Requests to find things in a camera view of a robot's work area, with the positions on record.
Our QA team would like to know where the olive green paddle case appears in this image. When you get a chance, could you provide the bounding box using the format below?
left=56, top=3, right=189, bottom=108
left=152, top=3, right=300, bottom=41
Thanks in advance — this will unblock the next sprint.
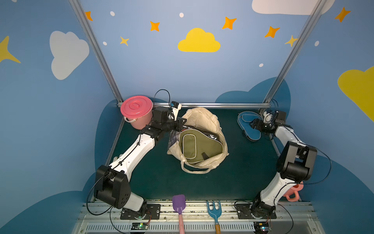
left=179, top=129, right=223, bottom=164

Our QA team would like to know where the blue paddle case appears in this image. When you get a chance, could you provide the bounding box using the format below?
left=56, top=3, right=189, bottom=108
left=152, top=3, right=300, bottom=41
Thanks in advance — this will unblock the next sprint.
left=237, top=111, right=263, bottom=142

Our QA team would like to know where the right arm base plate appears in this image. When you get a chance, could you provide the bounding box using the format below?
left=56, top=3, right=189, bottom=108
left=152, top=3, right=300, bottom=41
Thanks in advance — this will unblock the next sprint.
left=234, top=202, right=277, bottom=219

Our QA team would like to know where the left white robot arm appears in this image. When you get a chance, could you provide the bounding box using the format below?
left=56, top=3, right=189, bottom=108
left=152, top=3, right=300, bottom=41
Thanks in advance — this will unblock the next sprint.
left=93, top=101, right=187, bottom=218

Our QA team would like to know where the pink bucket with lid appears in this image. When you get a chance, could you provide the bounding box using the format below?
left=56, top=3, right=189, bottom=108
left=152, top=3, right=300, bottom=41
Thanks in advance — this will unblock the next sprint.
left=120, top=96, right=153, bottom=130

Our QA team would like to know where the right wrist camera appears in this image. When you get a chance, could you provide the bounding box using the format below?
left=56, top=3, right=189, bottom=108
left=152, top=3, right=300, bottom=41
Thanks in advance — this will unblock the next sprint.
left=263, top=111, right=274, bottom=123

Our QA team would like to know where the teal toy garden fork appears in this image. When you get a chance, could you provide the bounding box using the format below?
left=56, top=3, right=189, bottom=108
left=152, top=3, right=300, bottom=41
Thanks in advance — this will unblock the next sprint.
left=206, top=201, right=222, bottom=234

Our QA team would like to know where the beige canvas tote bag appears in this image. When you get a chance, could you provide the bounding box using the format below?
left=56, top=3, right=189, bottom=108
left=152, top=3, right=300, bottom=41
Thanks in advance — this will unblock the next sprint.
left=167, top=107, right=229, bottom=175

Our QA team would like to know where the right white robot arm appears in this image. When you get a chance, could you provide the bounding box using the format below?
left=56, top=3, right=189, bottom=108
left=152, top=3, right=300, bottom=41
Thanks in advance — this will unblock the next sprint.
left=250, top=111, right=317, bottom=219

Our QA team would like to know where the aluminium front rail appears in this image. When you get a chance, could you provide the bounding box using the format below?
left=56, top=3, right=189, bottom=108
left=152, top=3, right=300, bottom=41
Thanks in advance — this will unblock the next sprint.
left=72, top=200, right=325, bottom=234

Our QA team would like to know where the pink watering can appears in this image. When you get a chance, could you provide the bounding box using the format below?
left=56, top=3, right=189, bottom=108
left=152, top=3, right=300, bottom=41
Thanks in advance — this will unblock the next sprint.
left=283, top=182, right=304, bottom=202

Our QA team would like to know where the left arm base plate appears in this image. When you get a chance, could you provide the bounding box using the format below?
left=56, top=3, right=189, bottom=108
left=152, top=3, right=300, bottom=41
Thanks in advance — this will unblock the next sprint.
left=120, top=204, right=161, bottom=220

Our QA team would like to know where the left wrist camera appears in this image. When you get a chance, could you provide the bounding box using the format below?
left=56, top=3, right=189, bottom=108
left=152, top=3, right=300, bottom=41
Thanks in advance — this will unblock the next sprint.
left=170, top=101, right=182, bottom=121

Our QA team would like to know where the purple toy shovel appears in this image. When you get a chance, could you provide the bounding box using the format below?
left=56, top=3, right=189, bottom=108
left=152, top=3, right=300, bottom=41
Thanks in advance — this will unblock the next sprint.
left=172, top=195, right=186, bottom=234

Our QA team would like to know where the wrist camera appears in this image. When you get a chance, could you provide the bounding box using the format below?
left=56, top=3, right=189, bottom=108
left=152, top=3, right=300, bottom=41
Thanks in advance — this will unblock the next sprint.
left=170, top=101, right=182, bottom=121
left=263, top=111, right=274, bottom=123

